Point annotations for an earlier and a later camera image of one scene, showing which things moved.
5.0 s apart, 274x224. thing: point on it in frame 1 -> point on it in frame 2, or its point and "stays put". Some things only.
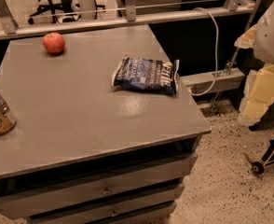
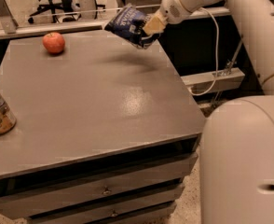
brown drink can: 1,118 stays put
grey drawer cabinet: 85,150 stays put
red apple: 54,42 stays put
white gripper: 272,37 -> 171,9
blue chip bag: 152,75 -> 128,23
